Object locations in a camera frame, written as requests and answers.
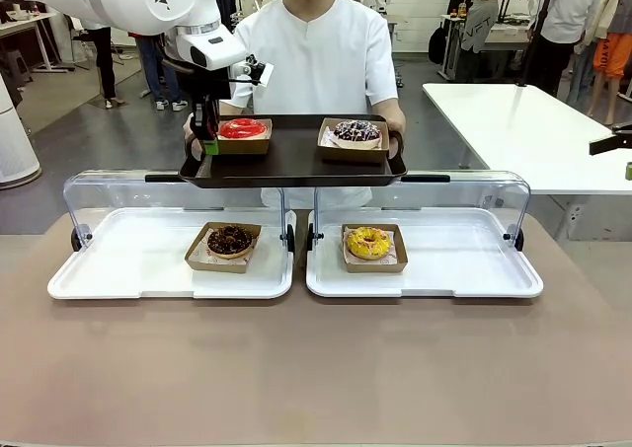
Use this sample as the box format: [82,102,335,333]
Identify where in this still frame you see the person's left hand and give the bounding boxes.
[385,113,407,160]

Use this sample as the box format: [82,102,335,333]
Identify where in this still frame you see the chocolate donut in box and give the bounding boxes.
[185,220,264,274]

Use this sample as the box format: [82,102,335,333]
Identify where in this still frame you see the white display tray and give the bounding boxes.
[46,205,296,300]
[305,206,544,299]

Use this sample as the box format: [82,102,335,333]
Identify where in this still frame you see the yellow donut in box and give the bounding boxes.
[341,223,409,274]

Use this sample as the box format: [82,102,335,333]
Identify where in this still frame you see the black stand pole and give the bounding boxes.
[517,0,559,87]

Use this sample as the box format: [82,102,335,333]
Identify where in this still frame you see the black office chair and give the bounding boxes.
[61,15,93,71]

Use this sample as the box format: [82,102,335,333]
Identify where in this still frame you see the person in white top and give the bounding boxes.
[527,0,608,98]

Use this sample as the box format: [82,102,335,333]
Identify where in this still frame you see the dark brown serving tray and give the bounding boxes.
[178,114,409,189]

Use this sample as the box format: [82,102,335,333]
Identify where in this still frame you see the white background desk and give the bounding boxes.
[0,11,70,73]

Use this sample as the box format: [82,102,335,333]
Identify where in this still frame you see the person's left forearm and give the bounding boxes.
[370,97,404,120]

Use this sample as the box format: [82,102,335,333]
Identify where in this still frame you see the grey stool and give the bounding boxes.
[0,50,35,91]

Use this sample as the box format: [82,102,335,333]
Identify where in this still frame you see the mannequin with orange shorts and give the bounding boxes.
[587,0,632,125]

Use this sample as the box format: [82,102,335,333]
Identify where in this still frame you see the grey printed t-shirt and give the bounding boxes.
[461,0,499,53]

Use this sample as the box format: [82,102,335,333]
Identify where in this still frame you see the white printed paper liner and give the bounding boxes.
[319,125,384,151]
[194,227,259,265]
[344,224,399,266]

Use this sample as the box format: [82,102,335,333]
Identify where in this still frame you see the red glazed donut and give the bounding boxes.
[215,117,274,156]
[217,118,271,141]

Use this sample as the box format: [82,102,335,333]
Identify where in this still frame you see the person in red shirt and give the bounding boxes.
[128,31,189,112]

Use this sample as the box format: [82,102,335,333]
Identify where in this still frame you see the clear plastic display cover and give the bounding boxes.
[62,169,297,254]
[308,169,532,252]

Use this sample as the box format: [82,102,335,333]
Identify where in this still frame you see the yellow glazed donut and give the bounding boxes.
[345,226,394,261]

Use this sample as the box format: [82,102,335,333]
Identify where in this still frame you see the person in white coat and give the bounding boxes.
[86,26,124,111]

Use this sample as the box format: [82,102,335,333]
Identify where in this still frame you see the white side table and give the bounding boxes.
[423,82,632,241]

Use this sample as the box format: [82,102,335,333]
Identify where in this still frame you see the chocolate sprinkled donut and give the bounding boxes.
[206,224,256,260]

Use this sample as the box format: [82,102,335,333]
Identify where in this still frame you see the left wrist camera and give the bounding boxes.
[245,54,276,87]

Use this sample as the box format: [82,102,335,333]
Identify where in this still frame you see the person in white shirt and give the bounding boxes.
[229,0,400,210]

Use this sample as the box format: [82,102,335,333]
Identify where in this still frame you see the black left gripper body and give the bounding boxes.
[190,66,232,104]

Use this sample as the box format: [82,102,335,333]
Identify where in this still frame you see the black hanging bag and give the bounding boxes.
[428,21,448,65]

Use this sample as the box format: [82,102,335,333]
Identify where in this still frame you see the white cylindrical air purifier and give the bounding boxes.
[0,74,41,190]

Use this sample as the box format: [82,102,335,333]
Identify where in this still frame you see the person's right hand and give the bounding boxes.
[183,113,204,160]

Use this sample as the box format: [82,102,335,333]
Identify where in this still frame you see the purple white drizzled donut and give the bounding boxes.
[333,118,382,150]

